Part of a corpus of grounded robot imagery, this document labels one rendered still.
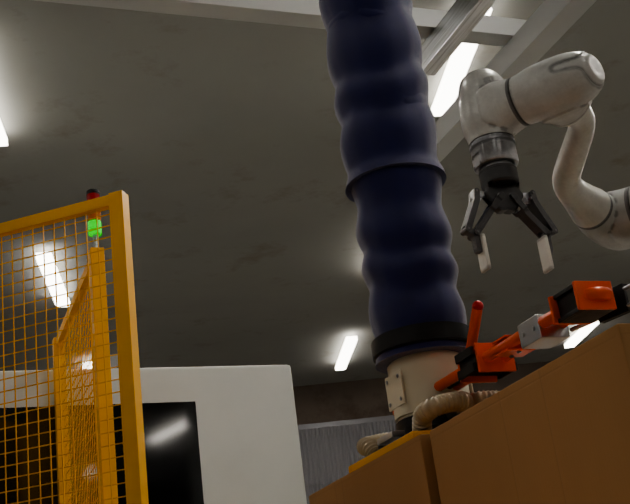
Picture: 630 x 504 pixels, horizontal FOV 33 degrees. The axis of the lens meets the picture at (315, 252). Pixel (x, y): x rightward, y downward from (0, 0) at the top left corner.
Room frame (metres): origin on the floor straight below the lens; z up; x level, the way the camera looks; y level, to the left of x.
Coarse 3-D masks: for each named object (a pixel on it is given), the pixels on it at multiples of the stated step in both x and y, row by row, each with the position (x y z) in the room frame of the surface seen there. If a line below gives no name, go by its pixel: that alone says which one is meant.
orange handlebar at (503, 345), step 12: (588, 288) 1.69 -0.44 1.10; (600, 288) 1.69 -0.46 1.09; (540, 324) 1.82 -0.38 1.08; (504, 336) 1.93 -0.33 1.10; (516, 336) 1.89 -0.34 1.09; (492, 348) 1.98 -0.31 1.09; (504, 348) 1.94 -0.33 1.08; (516, 348) 1.94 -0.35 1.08; (504, 360) 2.03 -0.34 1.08; (456, 372) 2.12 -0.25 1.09; (444, 384) 2.17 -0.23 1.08
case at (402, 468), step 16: (400, 448) 2.01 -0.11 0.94; (416, 448) 1.95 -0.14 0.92; (368, 464) 2.16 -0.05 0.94; (384, 464) 2.09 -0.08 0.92; (400, 464) 2.02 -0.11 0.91; (416, 464) 1.96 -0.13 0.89; (432, 464) 1.94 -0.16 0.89; (352, 480) 2.24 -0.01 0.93; (368, 480) 2.17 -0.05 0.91; (384, 480) 2.10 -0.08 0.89; (400, 480) 2.03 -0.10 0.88; (416, 480) 1.97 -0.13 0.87; (432, 480) 1.94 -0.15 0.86; (320, 496) 2.42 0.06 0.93; (336, 496) 2.33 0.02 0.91; (352, 496) 2.25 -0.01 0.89; (368, 496) 2.18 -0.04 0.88; (384, 496) 2.11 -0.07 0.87; (400, 496) 2.04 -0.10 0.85; (416, 496) 1.98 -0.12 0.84; (432, 496) 1.94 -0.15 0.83
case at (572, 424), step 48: (624, 336) 1.37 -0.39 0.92; (528, 384) 1.59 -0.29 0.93; (576, 384) 1.48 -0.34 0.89; (624, 384) 1.38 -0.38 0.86; (432, 432) 1.91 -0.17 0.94; (480, 432) 1.75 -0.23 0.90; (528, 432) 1.61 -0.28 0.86; (576, 432) 1.50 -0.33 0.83; (624, 432) 1.40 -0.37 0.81; (480, 480) 1.77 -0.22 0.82; (528, 480) 1.64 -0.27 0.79; (576, 480) 1.52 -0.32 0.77; (624, 480) 1.42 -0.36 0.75
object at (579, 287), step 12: (576, 288) 1.69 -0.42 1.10; (552, 300) 1.76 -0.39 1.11; (564, 300) 1.74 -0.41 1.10; (576, 300) 1.69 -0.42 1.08; (588, 300) 1.70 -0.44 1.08; (600, 300) 1.70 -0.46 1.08; (612, 300) 1.71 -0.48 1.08; (552, 312) 1.76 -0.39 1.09; (564, 312) 1.75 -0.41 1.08; (576, 312) 1.71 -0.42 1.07; (588, 312) 1.72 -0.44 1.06; (600, 312) 1.73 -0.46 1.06; (564, 324) 1.77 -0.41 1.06; (576, 324) 1.78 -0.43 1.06
